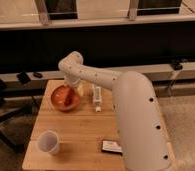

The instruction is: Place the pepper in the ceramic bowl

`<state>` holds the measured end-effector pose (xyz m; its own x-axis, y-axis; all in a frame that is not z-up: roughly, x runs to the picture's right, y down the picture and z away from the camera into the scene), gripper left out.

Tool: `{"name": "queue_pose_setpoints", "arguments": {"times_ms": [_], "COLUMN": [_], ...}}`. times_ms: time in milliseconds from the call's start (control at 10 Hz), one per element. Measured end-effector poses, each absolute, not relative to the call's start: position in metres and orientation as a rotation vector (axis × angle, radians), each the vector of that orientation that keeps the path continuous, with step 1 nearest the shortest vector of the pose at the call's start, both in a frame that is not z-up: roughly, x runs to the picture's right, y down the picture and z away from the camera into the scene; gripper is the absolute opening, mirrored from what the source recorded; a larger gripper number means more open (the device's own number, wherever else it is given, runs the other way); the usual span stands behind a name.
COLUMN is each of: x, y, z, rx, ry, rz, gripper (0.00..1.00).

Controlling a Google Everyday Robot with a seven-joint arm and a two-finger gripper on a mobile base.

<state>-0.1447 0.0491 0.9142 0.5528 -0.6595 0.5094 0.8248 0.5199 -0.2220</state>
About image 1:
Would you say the white plastic cup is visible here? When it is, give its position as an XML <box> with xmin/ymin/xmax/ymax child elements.
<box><xmin>37</xmin><ymin>130</ymin><xmax>60</xmax><ymax>155</ymax></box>

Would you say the white tube bottle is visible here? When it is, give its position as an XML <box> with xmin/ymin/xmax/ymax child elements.
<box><xmin>92</xmin><ymin>85</ymin><xmax>102</xmax><ymax>112</ymax></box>

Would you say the black office chair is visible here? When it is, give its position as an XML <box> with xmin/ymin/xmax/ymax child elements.
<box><xmin>0</xmin><ymin>68</ymin><xmax>42</xmax><ymax>154</ymax></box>

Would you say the small black object on ledge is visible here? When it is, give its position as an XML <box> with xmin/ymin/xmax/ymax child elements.
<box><xmin>33</xmin><ymin>72</ymin><xmax>43</xmax><ymax>79</ymax></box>

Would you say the black clamp on ledge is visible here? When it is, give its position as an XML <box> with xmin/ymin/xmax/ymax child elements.
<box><xmin>171</xmin><ymin>60</ymin><xmax>183</xmax><ymax>71</ymax></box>

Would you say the orange ceramic bowl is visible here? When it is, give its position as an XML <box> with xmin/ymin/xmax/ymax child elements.
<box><xmin>51</xmin><ymin>85</ymin><xmax>81</xmax><ymax>111</ymax></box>

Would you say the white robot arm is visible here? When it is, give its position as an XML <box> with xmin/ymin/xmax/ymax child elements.
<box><xmin>58</xmin><ymin>51</ymin><xmax>173</xmax><ymax>171</ymax></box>

